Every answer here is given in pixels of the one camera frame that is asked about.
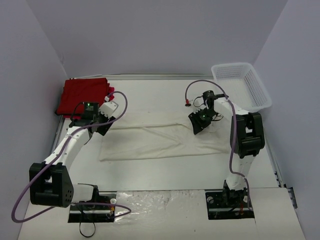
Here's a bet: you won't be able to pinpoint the white foam board front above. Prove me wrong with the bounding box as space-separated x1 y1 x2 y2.
19 188 304 240

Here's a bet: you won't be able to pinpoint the thin black cable loop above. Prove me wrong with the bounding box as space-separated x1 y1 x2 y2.
78 212 97 238

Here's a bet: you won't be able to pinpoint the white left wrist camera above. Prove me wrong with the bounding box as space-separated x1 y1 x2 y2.
99 101 119 118

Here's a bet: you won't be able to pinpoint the white plastic basket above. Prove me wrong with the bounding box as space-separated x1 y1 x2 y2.
211 62 272 112

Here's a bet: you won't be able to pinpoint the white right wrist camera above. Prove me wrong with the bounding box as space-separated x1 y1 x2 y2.
185 96 206 112

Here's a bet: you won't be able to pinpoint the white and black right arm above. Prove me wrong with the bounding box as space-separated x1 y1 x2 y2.
188 90 265 207

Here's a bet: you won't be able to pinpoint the white t-shirt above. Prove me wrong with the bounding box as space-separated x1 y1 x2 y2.
98 112 231 162

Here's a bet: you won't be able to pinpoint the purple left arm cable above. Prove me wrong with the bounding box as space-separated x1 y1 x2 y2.
11 91 133 224

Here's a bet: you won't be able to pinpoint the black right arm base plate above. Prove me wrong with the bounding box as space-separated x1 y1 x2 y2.
205 190 255 221

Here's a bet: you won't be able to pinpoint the dark red folded t-shirt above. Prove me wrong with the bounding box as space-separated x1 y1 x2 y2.
55 78 111 116

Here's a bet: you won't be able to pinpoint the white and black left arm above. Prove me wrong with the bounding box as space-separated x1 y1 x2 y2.
29 101 119 209

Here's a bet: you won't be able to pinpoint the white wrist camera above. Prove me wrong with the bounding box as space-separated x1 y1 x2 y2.
99 101 119 118
185 96 206 112

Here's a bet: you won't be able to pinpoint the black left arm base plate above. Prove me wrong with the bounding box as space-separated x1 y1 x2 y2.
67 192 117 223

